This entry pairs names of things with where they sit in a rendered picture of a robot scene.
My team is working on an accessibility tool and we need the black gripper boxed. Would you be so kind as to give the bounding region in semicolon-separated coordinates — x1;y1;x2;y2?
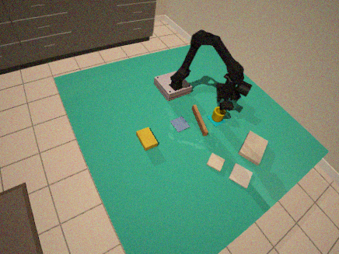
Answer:
215;83;235;110

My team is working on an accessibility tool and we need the yellow rectangular block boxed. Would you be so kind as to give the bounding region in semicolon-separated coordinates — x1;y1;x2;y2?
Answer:
136;127;158;151

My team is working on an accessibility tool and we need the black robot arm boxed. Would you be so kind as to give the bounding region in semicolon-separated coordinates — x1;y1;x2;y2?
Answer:
169;30;252;100

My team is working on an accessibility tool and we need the yellow cup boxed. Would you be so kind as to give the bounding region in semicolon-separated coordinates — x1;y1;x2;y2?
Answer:
212;106;225;122

